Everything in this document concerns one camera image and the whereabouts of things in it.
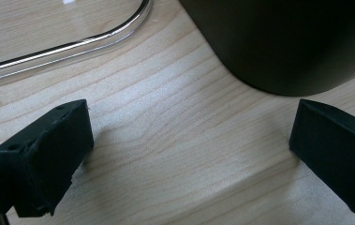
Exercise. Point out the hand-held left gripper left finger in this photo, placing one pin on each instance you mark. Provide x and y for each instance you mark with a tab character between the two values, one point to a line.
50	156

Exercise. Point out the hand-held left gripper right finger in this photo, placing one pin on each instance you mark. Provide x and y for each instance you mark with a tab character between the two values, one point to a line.
337	156

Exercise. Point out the dark cylindrical container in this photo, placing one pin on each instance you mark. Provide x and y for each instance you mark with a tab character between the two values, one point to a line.
284	40

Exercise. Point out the clear plastic tray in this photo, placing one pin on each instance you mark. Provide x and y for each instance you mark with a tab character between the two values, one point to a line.
56	28

